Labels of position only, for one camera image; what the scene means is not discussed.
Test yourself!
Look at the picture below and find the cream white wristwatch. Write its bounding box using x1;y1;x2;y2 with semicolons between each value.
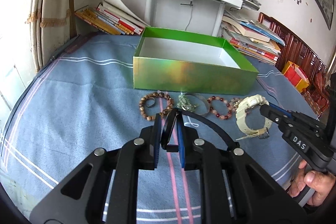
235;94;272;141

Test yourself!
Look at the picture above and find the pink bead bracelet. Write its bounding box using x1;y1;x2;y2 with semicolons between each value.
229;97;244;111

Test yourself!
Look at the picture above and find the black headband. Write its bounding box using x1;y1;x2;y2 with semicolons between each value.
160;107;240;153

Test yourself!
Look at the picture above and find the red and peach bead bracelet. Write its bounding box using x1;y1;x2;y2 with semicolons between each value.
207;95;234;121

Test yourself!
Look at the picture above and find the silver bangle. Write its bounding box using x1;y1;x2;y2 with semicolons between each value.
181;93;210;116

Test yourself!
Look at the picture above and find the brown wooden bead bracelet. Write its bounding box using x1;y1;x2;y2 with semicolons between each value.
138;91;175;122

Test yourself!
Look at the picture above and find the green leaf jewelry piece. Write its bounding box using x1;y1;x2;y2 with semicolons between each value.
177;94;198;113

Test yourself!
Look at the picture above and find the person's right hand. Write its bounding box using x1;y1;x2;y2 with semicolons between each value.
288;160;335;206

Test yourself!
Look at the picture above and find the red yellow gift bag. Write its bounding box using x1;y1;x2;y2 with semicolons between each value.
282;61;310;93

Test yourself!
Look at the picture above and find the blue plaid bed sheet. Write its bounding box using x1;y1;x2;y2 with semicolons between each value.
1;35;317;223

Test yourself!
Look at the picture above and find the right stack of books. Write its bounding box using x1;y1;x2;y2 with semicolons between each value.
220;11;285;65

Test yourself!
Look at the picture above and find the stack of books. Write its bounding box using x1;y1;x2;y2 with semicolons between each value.
220;11;285;65
75;0;150;35

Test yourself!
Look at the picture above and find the green cardboard box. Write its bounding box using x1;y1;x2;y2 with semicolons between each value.
133;27;259;95

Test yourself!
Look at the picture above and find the left stack of books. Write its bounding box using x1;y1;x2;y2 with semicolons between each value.
75;0;150;35

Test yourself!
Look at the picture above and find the beige curtain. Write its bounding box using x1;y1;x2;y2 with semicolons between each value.
26;0;77;72

